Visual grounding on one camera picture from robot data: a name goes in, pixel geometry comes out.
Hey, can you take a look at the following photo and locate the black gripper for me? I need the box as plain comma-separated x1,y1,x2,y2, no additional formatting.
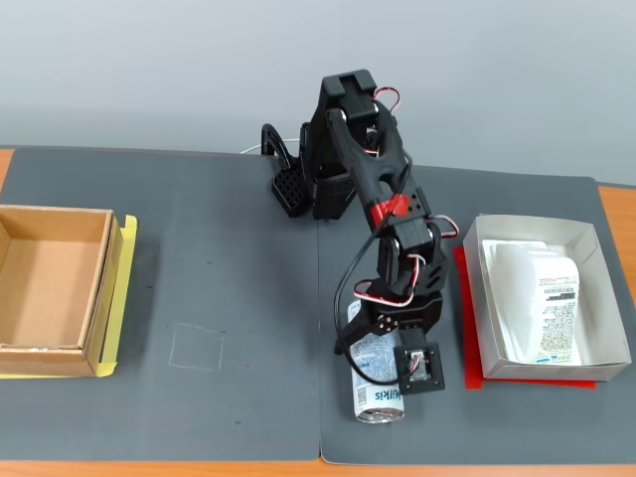
334,276,444,356

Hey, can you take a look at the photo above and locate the white blue Milkis can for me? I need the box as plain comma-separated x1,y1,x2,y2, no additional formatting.
346,297,406,426

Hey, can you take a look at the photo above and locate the white cardboard box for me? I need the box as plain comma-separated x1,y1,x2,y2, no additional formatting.
462,213,633,383

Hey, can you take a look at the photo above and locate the brown cardboard box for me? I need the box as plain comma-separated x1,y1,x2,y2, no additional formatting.
0,204,124,379

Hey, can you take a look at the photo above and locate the red paper sheet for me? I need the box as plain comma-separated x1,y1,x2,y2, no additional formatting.
451,246,597,392

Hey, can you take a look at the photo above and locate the grey table mat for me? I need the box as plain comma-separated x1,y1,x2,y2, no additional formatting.
317,161,636,467
0,146,322,463

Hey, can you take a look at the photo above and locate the white pouch with label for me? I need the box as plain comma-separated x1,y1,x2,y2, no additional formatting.
480,238,583,367

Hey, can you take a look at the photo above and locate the black table clamp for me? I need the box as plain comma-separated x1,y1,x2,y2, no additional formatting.
259,122,295,173

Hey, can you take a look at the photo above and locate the yellow paper sheet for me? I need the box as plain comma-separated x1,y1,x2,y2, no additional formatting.
0,214,139,380

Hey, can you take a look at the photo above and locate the red white black servo wire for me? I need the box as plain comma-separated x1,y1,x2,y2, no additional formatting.
353,252,429,308

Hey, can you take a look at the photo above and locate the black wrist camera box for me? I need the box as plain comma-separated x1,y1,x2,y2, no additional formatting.
393,340,446,397

